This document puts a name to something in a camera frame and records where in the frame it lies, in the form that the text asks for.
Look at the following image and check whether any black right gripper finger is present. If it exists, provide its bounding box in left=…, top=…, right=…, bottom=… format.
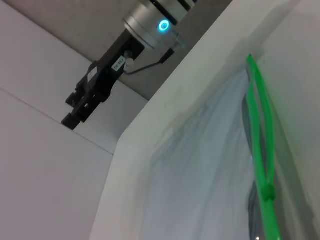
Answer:
left=65, top=86, right=87, bottom=110
left=60, top=93, right=108, bottom=131

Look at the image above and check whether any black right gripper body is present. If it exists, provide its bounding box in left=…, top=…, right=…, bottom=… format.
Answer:
left=74, top=31, right=146, bottom=103

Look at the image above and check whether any clear document bag green zipper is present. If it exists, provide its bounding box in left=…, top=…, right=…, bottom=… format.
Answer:
left=146, top=53, right=313, bottom=240

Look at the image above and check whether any green zipper slider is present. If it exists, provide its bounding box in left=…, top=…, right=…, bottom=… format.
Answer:
left=259, top=184, right=277, bottom=201

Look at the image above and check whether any right gripper cable with plug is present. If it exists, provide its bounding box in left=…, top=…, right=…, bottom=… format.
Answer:
left=123, top=48, right=176, bottom=76

